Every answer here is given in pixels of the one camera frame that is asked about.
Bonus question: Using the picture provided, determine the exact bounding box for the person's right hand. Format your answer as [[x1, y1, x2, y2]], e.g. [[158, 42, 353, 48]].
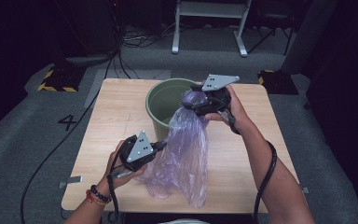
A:
[[204, 85, 254, 135]]

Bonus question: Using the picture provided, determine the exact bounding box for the white metal desk frame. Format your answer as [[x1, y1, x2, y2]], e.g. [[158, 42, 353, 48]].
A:
[[171, 0, 253, 58]]

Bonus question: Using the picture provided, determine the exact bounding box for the green plastic bucket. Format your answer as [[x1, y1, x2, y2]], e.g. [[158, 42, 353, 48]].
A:
[[145, 77, 206, 143]]

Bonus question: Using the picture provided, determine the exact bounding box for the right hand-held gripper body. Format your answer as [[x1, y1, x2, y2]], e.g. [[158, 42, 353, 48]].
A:
[[200, 74, 241, 117]]

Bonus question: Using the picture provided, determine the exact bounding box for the black equipment stand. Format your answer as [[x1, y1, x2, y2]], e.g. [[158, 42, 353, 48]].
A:
[[54, 0, 120, 68]]

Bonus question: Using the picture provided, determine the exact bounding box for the tangle of floor cables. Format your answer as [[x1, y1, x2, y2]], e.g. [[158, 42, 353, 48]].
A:
[[120, 22, 181, 49]]

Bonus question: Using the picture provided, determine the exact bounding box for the black folding stand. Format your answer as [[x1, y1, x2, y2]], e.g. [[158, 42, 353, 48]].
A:
[[247, 10, 296, 56]]

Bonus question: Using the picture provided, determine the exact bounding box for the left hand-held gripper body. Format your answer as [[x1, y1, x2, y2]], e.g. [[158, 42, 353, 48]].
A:
[[118, 130, 158, 172]]

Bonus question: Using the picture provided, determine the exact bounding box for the grey pillar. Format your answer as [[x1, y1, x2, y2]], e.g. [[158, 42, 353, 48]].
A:
[[280, 0, 339, 75]]

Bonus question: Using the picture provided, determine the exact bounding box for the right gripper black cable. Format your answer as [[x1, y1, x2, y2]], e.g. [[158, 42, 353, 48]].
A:
[[216, 108, 278, 224]]

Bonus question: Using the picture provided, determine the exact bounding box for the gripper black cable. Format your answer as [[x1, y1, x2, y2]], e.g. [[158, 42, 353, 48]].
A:
[[216, 108, 278, 224], [106, 146, 138, 224]]

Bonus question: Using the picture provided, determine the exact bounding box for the person's left hand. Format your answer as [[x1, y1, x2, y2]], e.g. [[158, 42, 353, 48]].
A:
[[97, 140, 149, 196]]

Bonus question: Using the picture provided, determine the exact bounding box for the black bead bracelet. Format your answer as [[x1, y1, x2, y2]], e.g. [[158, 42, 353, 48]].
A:
[[89, 184, 113, 203]]

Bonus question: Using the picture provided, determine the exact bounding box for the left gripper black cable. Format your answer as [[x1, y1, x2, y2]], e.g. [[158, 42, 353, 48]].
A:
[[106, 146, 138, 224]]

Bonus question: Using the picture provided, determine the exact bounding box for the long black floor cable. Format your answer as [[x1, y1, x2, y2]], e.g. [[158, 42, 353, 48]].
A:
[[20, 52, 120, 224]]

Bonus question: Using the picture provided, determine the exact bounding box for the yellow black striped base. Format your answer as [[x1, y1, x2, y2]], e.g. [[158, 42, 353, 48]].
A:
[[37, 65, 87, 93], [257, 69, 300, 95]]

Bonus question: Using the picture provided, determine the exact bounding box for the purple plastic bag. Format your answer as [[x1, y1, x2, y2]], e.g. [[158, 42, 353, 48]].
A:
[[134, 90, 211, 209]]

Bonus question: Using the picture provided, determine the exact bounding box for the person's white clothing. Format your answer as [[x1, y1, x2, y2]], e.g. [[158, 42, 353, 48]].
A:
[[158, 218, 211, 224]]

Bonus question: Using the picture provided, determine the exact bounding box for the grey tape strip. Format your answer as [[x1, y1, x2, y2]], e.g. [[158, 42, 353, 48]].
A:
[[58, 175, 83, 189]]

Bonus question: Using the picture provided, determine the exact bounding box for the orange cord bracelet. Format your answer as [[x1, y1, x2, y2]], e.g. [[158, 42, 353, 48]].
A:
[[85, 189, 108, 207]]

